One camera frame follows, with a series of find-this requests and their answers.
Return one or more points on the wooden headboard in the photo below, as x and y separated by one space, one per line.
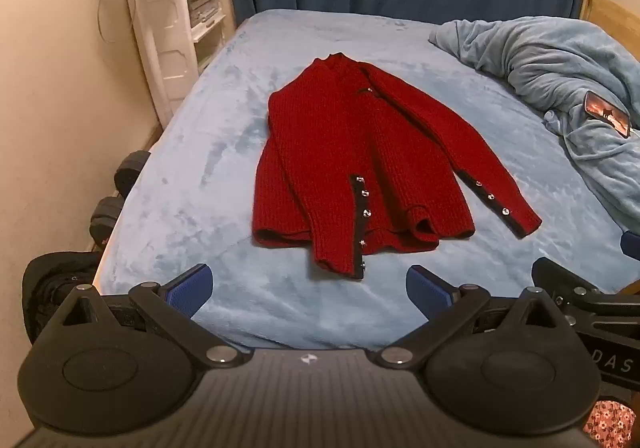
607 10

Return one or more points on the black bag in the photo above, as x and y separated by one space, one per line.
55 288

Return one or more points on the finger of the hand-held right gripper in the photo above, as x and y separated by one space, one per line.
560 278
631 245

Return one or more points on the white plastic drawer unit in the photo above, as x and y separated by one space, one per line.
204 2

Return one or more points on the black dumbbell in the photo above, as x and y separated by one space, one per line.
131 170
104 223

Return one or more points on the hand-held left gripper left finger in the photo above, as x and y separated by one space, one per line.
189 289

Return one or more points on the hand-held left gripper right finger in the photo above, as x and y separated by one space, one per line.
429 289

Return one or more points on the light blue fleece bed blanket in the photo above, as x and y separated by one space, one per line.
210 147

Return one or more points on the red knit cardigan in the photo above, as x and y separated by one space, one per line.
360 162

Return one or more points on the person's floral clothing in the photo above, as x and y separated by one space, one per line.
612 423

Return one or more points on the light blue rumpled comforter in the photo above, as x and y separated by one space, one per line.
565 77

